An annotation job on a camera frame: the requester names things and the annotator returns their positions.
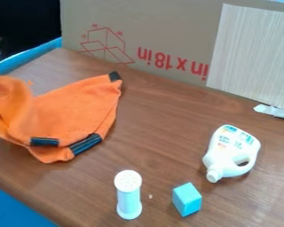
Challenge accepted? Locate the orange cloth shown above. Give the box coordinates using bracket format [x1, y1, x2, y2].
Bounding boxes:
[0, 70, 124, 164]

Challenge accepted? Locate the cardboard box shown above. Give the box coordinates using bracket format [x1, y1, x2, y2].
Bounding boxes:
[59, 0, 284, 87]

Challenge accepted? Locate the white toy shaker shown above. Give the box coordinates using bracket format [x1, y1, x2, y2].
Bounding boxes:
[113, 169, 145, 221]

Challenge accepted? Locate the white toy detergent bottle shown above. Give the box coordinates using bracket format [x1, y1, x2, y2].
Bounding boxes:
[201, 124, 262, 184]

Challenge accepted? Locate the light blue block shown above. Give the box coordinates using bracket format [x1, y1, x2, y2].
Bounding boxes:
[170, 182, 204, 218]

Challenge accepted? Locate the light wooden board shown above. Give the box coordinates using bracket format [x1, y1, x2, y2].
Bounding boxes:
[204, 3, 284, 112]

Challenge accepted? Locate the crumpled white paper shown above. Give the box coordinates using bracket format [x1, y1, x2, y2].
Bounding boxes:
[252, 103, 284, 121]

